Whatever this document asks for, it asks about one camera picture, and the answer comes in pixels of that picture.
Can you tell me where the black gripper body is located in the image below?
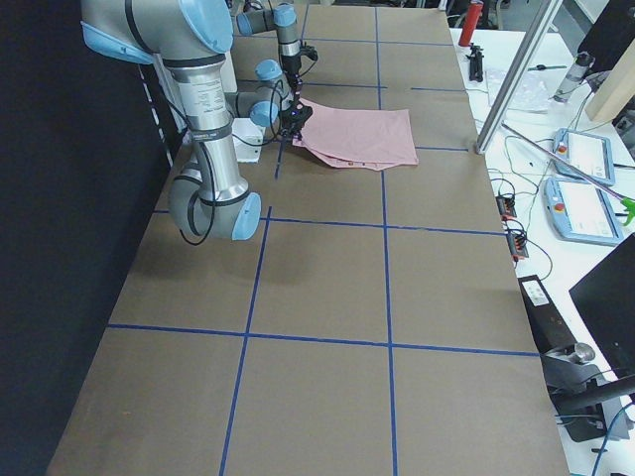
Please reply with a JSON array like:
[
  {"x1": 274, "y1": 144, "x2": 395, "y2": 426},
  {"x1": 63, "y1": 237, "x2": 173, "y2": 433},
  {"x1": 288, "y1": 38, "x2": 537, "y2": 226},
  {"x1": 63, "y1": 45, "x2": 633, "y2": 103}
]
[
  {"x1": 281, "y1": 54, "x2": 302, "y2": 82},
  {"x1": 281, "y1": 111, "x2": 311, "y2": 137}
]

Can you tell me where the pink Snoopy t-shirt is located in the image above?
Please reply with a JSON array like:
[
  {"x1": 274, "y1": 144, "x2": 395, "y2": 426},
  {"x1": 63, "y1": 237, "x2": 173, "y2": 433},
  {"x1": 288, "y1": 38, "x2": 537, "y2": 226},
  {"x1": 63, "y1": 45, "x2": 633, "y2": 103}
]
[{"x1": 293, "y1": 100, "x2": 419, "y2": 172}]

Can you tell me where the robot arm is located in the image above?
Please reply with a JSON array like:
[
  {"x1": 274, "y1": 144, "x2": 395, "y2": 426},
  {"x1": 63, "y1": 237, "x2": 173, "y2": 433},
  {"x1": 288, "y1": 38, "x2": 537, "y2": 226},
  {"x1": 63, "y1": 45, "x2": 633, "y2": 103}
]
[
  {"x1": 236, "y1": 3, "x2": 302, "y2": 108},
  {"x1": 81, "y1": 1, "x2": 318, "y2": 244}
]

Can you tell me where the black folded tripod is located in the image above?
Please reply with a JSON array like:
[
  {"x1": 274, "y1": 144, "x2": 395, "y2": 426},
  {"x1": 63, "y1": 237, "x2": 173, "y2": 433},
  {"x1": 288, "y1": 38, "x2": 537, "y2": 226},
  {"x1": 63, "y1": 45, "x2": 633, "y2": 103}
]
[{"x1": 466, "y1": 43, "x2": 484, "y2": 82}]

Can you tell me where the red water bottle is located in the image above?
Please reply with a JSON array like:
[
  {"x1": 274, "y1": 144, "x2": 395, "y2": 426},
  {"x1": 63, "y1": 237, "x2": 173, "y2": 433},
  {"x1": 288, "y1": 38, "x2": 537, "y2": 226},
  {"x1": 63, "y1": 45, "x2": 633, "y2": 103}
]
[{"x1": 457, "y1": 0, "x2": 484, "y2": 48}]

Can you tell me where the clear plastic bag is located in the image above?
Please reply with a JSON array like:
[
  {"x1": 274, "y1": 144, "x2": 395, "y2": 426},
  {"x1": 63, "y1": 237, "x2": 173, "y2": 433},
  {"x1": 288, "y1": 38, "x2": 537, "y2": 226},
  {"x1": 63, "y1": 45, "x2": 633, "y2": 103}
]
[{"x1": 484, "y1": 68, "x2": 551, "y2": 113}]

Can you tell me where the clear water bottle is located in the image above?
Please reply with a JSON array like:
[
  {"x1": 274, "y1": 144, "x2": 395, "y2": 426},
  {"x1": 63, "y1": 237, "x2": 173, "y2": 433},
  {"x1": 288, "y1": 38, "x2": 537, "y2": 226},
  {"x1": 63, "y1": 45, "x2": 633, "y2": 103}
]
[{"x1": 553, "y1": 52, "x2": 595, "y2": 103}]

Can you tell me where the near teach pendant tablet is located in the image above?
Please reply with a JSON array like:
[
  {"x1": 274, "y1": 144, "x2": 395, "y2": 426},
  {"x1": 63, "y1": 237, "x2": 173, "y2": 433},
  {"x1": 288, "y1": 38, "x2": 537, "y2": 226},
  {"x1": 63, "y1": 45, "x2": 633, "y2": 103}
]
[{"x1": 543, "y1": 178, "x2": 623, "y2": 247}]

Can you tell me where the teach pendant tablet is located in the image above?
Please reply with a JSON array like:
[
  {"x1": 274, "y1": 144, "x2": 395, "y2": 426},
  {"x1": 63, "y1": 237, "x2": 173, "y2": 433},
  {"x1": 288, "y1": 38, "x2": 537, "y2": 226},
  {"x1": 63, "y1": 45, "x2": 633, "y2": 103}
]
[
  {"x1": 543, "y1": 178, "x2": 623, "y2": 247},
  {"x1": 553, "y1": 128, "x2": 615, "y2": 185}
]

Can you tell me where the far teach pendant tablet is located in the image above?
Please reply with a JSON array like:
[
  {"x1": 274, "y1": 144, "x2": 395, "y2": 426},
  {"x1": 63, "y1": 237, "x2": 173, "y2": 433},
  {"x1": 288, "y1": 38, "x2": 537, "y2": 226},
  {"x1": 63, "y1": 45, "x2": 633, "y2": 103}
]
[{"x1": 553, "y1": 128, "x2": 615, "y2": 185}]

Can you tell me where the black power adapter box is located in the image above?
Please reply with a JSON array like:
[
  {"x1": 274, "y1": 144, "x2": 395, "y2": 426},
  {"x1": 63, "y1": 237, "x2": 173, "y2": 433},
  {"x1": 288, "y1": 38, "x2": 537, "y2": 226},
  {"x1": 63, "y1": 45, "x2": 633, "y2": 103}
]
[{"x1": 518, "y1": 275, "x2": 576, "y2": 354}]

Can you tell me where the metal reacher stick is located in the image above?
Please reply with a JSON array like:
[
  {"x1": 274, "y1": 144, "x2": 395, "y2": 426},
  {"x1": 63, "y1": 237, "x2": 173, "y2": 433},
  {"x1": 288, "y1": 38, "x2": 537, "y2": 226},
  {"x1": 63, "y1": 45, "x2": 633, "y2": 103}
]
[{"x1": 501, "y1": 123, "x2": 634, "y2": 226}]

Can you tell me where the black monitor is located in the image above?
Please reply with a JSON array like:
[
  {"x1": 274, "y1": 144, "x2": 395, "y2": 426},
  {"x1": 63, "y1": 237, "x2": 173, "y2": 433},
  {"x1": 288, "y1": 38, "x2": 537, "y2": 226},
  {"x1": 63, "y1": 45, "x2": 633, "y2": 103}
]
[{"x1": 570, "y1": 236, "x2": 634, "y2": 376}]

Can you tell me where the black desk clamp stand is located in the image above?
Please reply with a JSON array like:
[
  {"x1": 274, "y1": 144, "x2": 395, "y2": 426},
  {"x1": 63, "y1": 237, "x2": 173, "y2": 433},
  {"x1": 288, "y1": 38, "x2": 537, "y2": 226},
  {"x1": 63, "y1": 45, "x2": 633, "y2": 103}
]
[{"x1": 540, "y1": 343, "x2": 634, "y2": 442}]

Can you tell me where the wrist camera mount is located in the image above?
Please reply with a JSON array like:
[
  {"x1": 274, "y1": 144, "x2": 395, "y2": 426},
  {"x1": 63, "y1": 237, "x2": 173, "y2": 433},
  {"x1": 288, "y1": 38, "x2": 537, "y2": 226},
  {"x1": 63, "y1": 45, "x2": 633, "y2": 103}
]
[{"x1": 300, "y1": 43, "x2": 318, "y2": 62}]

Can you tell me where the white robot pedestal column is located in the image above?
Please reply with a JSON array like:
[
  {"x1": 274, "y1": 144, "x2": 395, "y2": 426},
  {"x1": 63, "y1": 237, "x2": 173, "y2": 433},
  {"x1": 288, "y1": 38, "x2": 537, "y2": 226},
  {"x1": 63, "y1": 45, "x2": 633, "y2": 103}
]
[{"x1": 220, "y1": 52, "x2": 264, "y2": 164}]

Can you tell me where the aluminium frame post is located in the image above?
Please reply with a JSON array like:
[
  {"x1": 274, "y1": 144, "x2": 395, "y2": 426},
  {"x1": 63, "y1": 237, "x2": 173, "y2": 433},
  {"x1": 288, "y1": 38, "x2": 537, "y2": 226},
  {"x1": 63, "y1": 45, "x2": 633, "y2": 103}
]
[{"x1": 475, "y1": 0, "x2": 563, "y2": 155}]

